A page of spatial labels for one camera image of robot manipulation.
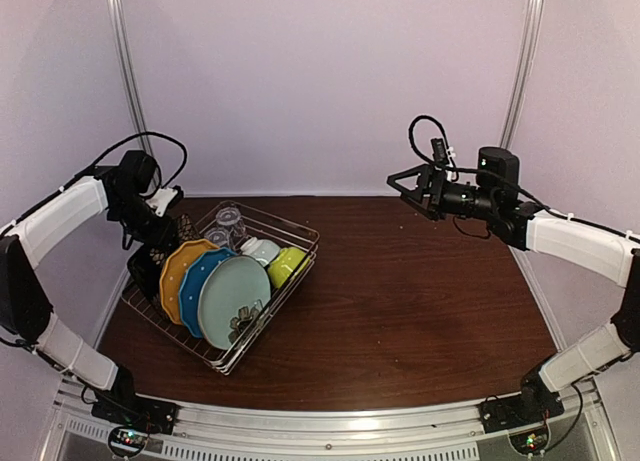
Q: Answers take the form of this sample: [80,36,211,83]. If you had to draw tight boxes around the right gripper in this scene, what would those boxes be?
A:
[389,161,499,219]

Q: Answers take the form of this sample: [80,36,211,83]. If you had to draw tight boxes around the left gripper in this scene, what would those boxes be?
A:
[109,192,177,251]

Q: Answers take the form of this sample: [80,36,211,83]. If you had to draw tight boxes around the black floral square plate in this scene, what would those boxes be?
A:
[127,213,200,319]

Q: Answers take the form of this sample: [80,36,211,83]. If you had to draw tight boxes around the yellow dotted scalloped plate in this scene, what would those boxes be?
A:
[159,239,218,325]

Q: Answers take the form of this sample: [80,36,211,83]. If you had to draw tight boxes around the blue dotted scalloped plate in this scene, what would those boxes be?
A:
[179,247,236,339]

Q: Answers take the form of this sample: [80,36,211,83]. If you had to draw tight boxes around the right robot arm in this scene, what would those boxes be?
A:
[387,140,639,423]

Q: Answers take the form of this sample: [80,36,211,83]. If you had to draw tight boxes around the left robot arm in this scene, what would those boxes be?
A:
[1,150,183,425]

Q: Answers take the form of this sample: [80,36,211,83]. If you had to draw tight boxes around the clear glass cup near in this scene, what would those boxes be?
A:
[204,227,235,250]

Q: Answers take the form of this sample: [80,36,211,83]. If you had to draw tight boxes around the clear glass cup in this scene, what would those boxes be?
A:
[204,227,235,250]
[215,206,246,239]

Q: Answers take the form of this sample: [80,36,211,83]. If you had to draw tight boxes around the clear glass cup far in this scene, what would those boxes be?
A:
[215,206,246,239]

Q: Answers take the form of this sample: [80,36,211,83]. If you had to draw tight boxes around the light teal floral plate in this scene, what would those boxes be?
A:
[198,255,271,351]

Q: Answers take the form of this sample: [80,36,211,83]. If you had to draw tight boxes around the pale striped bowl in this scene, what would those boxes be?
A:
[240,237,281,267]

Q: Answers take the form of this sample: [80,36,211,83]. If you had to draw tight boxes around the lime green bowl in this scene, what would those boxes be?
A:
[267,247,308,289]

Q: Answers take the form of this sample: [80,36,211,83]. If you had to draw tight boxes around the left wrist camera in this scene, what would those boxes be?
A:
[146,185,184,217]

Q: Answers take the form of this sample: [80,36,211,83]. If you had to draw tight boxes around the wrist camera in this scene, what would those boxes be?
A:
[146,185,184,217]
[431,138,456,169]

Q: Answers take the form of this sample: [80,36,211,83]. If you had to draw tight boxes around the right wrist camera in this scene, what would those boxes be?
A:
[431,138,456,169]

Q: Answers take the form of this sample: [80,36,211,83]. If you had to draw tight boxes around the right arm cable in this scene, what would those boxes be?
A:
[408,114,640,242]

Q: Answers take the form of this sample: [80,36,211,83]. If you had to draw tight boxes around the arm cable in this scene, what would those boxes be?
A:
[74,131,189,202]
[408,114,640,242]

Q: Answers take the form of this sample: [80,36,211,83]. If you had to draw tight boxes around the wire dish rack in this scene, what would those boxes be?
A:
[122,201,320,375]

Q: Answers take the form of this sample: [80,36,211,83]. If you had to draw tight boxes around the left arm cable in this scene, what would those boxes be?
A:
[74,131,189,202]

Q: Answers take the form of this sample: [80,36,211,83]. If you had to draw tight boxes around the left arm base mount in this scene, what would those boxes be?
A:
[91,397,178,435]

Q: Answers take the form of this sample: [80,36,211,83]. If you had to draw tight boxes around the right aluminium frame post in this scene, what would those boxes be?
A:
[500,0,544,149]

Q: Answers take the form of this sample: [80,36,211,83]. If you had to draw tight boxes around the aluminium frame post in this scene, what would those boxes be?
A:
[500,0,544,149]
[106,0,147,133]

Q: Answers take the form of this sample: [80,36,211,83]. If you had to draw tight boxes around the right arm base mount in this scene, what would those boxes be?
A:
[478,394,564,434]

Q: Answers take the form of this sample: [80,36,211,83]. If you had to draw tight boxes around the left aluminium frame post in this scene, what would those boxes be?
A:
[106,0,147,133]

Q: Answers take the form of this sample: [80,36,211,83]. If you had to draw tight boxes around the aluminium front rail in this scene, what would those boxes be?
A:
[36,381,622,460]

